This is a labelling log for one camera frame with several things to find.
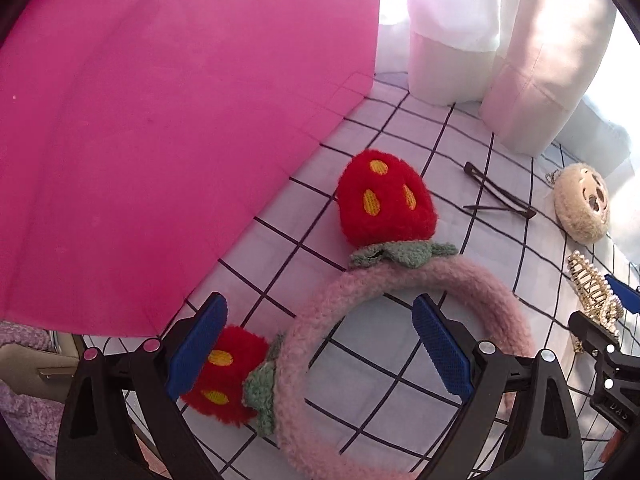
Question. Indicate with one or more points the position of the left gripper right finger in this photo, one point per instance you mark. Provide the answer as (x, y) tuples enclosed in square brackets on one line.
[(542, 438)]

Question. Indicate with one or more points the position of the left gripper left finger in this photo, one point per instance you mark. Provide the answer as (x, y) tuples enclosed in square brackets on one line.
[(96, 439)]

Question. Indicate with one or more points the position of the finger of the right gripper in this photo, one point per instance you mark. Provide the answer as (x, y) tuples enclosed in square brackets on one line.
[(629, 297), (594, 339)]

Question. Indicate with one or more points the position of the beige plush sloth keychain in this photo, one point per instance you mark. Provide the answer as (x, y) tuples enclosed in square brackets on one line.
[(581, 202)]

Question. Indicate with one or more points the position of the dark brown snap hair clip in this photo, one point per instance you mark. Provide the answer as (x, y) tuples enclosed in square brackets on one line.
[(505, 199)]

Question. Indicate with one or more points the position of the pearl hair claw clip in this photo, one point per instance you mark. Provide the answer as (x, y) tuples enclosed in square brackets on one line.
[(596, 298)]

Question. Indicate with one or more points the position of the white black grid cloth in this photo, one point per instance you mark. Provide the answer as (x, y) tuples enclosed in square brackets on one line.
[(375, 394)]

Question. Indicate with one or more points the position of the pink strawberry plush headband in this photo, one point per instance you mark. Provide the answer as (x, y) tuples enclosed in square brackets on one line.
[(387, 214)]

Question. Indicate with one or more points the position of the pink plastic storage bin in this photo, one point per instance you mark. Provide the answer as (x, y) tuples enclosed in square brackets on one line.
[(139, 138)]

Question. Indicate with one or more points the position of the sheer white inner curtain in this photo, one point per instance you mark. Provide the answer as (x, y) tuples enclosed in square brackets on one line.
[(392, 51)]

